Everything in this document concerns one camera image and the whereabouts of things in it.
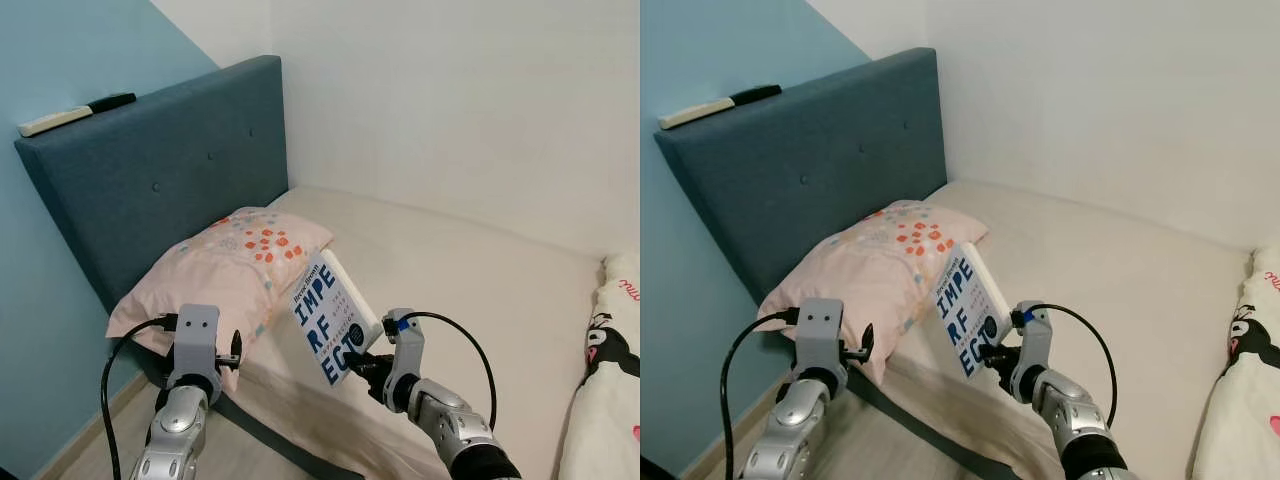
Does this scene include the blue upholstered headboard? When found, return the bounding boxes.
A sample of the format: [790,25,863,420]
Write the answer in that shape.
[14,55,291,311]
[655,47,949,301]

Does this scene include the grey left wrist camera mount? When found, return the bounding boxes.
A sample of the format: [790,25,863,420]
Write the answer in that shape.
[168,305,221,396]
[797,298,846,386]

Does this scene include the white remote control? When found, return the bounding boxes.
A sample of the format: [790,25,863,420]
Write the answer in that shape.
[18,105,93,138]
[658,97,736,131]

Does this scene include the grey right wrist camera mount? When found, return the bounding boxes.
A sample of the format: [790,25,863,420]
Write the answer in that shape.
[1010,300,1053,401]
[383,308,426,411]

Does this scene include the pink dotted pillow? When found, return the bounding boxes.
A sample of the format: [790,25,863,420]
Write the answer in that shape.
[757,200,991,386]
[105,207,336,396]

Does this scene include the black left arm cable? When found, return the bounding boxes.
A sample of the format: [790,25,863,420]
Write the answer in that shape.
[722,308,801,480]
[102,313,179,480]

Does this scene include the cream cartoon print blanket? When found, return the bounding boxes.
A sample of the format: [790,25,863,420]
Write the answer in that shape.
[555,252,641,480]
[1190,245,1280,480]

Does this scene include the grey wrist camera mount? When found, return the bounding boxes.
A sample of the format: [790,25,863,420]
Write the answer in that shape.
[797,298,846,386]
[383,308,426,411]
[1010,300,1053,401]
[168,305,221,396]

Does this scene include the bed mattress cream sheet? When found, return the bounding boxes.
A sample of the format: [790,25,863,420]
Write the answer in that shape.
[215,185,641,480]
[860,180,1280,480]

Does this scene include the white book blue letters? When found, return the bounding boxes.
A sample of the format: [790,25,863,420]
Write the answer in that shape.
[290,250,383,388]
[935,243,1013,379]

